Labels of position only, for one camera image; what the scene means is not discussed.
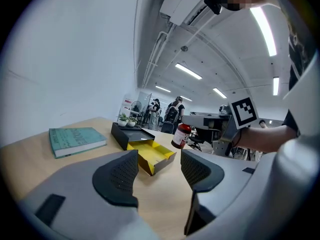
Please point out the round ceiling sensor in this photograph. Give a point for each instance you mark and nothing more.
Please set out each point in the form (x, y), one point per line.
(184, 48)

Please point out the black and yellow box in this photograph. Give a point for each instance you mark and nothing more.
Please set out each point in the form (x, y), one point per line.
(140, 144)

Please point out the ceiling light strip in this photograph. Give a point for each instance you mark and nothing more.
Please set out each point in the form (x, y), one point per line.
(163, 88)
(264, 30)
(275, 86)
(219, 93)
(188, 71)

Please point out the white ceiling pipes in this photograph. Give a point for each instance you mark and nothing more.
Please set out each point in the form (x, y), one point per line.
(156, 54)

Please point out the person's black printed shirt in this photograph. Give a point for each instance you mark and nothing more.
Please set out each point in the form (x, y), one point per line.
(296, 54)

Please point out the green hardcover book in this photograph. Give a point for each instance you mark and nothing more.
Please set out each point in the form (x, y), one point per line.
(75, 140)

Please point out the white ceiling air conditioner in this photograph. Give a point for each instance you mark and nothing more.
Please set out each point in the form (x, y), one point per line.
(185, 1)

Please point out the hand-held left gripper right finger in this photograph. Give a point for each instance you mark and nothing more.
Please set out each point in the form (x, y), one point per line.
(217, 169)

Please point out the black standing fan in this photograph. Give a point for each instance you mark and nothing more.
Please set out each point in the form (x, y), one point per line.
(136, 106)

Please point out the small red bottle white label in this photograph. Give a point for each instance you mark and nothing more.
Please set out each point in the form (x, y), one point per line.
(180, 137)

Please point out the person's right forearm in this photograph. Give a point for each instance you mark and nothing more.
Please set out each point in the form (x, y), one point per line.
(265, 137)

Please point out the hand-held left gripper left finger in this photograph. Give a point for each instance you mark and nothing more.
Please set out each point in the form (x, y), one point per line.
(82, 184)

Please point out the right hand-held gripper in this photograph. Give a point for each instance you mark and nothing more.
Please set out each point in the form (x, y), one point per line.
(226, 131)

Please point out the red and white wall sign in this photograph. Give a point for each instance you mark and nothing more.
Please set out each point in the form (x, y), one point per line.
(127, 104)

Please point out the black head-worn camera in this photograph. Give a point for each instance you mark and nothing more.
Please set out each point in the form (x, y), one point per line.
(213, 3)

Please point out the small potted plant white pot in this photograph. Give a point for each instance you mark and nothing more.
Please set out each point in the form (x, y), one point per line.
(122, 121)
(132, 122)

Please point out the black office chair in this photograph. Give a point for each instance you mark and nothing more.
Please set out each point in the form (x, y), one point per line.
(196, 142)

